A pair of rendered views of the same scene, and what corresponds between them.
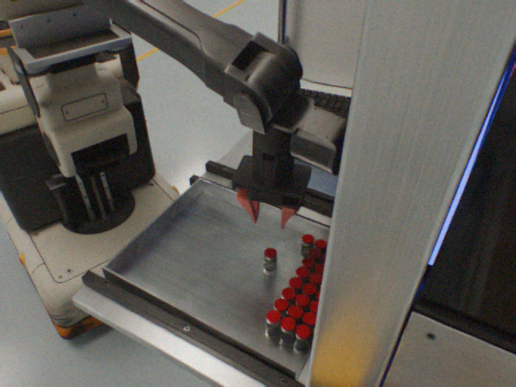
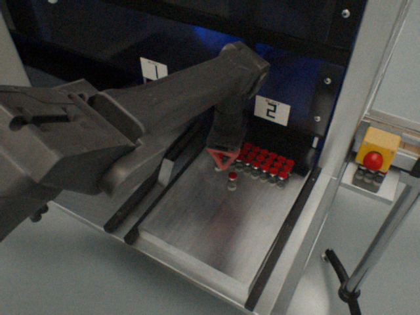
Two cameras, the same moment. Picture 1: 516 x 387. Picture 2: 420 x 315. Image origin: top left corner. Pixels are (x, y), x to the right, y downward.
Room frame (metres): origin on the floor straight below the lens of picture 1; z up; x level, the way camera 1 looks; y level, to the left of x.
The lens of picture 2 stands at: (0.52, 0.54, 1.57)
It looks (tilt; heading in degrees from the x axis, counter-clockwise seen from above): 47 degrees down; 270
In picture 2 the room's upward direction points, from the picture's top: straight up
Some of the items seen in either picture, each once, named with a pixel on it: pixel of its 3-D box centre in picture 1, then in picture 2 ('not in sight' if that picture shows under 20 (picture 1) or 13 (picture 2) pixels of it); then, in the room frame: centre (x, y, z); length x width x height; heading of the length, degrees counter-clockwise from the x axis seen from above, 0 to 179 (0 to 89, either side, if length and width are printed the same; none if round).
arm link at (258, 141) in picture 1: (279, 127); (231, 94); (0.48, -0.03, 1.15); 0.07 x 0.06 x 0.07; 55
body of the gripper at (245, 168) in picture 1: (272, 164); (228, 120); (0.48, -0.02, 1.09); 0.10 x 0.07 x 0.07; 75
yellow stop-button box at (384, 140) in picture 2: not in sight; (378, 147); (0.14, -0.04, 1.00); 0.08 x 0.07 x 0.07; 60
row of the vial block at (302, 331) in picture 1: (325, 298); (259, 157); (0.40, -0.10, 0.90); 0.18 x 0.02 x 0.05; 150
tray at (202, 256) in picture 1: (238, 261); (230, 201); (0.47, 0.03, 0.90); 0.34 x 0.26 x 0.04; 60
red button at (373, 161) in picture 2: not in sight; (373, 160); (0.16, 0.00, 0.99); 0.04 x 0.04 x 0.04; 60
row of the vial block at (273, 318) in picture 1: (297, 286); (251, 168); (0.42, -0.06, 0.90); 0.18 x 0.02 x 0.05; 150
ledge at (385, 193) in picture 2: not in sight; (371, 174); (0.11, -0.07, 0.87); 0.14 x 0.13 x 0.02; 60
